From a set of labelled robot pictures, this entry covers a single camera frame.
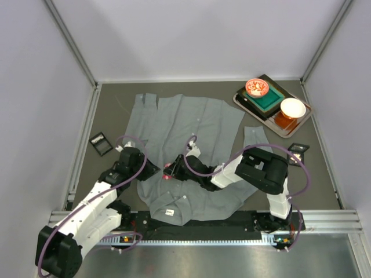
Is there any grey button-up shirt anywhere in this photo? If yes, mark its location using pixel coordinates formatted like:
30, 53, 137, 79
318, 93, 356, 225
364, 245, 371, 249
126, 94, 256, 226

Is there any gold leaf brooch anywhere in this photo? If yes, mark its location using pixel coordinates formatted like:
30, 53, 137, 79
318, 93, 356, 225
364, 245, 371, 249
290, 153, 302, 164

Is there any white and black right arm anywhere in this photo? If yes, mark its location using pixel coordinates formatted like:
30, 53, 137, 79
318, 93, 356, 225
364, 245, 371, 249
163, 144, 293, 232

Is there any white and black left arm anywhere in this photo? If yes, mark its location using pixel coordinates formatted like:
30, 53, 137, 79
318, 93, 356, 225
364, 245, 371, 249
35, 145, 160, 277

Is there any black left jewellery box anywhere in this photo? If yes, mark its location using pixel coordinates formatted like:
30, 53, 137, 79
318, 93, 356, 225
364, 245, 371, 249
89, 132, 113, 156

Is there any black jewellery box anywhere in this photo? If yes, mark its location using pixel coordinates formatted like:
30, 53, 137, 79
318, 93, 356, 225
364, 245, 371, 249
287, 142, 310, 167
89, 132, 113, 156

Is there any black rectangular tray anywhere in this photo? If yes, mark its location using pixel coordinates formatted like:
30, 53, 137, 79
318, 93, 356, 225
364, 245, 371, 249
235, 74, 293, 121

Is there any red patterned bowl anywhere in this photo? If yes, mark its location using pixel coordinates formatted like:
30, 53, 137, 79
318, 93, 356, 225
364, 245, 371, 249
245, 78, 269, 98

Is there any amber glass dish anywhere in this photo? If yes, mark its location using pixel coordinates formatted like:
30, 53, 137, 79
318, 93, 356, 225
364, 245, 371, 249
274, 111, 297, 131

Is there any brown plastic tray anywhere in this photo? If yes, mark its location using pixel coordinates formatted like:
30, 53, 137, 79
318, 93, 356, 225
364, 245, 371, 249
232, 93, 313, 138

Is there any green square dish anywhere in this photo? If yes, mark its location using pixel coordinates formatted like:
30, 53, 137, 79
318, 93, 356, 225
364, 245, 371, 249
245, 86, 285, 113

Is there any black right jewellery box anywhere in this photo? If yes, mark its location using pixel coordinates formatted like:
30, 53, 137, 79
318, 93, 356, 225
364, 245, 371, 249
287, 142, 310, 167

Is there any white and orange cup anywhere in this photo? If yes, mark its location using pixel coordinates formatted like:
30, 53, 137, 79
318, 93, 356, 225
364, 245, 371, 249
280, 98, 306, 119

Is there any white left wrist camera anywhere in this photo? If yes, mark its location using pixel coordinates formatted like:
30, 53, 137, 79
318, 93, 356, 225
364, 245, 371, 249
115, 141, 136, 152

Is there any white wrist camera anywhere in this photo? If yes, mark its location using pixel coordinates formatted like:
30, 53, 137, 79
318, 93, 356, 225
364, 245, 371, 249
115, 141, 136, 152
185, 140, 201, 158

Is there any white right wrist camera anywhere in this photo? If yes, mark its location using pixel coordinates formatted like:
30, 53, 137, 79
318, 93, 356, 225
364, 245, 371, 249
185, 140, 201, 158

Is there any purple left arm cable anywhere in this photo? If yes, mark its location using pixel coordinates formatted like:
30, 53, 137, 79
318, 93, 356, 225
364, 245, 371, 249
37, 135, 147, 277

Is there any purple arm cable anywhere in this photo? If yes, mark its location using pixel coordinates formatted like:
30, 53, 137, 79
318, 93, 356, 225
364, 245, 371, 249
184, 135, 311, 252
37, 135, 147, 277

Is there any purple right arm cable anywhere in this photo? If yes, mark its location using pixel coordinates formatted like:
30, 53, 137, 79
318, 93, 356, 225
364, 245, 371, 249
184, 135, 311, 252

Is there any grey slotted cable duct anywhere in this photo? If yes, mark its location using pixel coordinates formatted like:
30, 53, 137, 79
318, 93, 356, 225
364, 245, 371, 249
57, 233, 290, 246

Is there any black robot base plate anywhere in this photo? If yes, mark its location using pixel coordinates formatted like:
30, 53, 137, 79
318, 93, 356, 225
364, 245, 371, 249
113, 211, 305, 241

